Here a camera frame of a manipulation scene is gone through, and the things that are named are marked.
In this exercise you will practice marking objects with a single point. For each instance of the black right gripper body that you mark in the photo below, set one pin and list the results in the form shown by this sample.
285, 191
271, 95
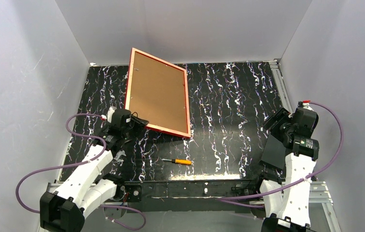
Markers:
273, 151

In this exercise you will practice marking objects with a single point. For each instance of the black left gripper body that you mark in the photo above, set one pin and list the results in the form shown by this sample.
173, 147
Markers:
136, 124

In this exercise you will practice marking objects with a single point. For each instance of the red picture frame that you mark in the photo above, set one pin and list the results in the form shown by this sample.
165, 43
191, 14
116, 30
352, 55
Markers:
157, 91

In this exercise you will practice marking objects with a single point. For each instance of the orange handled screwdriver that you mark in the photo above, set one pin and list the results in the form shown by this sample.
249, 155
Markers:
178, 161

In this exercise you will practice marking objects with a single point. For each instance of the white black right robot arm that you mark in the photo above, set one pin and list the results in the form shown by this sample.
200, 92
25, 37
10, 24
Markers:
287, 201

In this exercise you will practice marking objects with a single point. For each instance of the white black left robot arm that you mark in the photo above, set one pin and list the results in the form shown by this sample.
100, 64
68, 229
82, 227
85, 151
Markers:
66, 208

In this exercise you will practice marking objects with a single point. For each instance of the small silver wrench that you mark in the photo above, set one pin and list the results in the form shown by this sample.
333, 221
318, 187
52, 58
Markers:
118, 158

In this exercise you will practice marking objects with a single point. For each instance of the dark grey card sheet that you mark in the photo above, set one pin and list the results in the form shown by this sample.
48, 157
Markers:
274, 153

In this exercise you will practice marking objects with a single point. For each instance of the aluminium rail front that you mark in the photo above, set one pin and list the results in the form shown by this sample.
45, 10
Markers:
145, 194

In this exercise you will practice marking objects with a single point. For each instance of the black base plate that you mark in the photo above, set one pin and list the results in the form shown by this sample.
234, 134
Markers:
206, 204

